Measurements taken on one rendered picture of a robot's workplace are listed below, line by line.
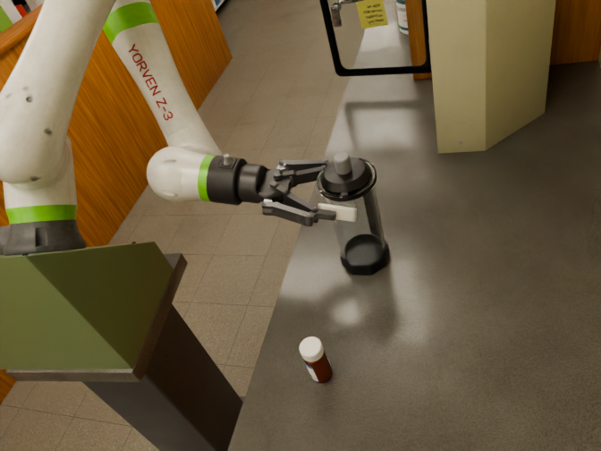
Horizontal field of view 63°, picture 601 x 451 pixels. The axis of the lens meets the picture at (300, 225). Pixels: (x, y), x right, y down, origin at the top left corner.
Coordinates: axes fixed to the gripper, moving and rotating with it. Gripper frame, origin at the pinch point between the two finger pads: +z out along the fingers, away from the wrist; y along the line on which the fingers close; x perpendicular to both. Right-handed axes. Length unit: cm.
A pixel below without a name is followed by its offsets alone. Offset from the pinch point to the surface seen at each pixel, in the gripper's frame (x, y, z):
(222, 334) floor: 128, 35, -59
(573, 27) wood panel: -2, 71, 48
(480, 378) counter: 12.6, -25.3, 26.1
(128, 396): 53, -26, -49
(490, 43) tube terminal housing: -13.8, 35.0, 23.5
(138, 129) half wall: 118, 160, -158
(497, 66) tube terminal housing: -8.1, 36.5, 26.3
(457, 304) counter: 13.5, -11.1, 22.5
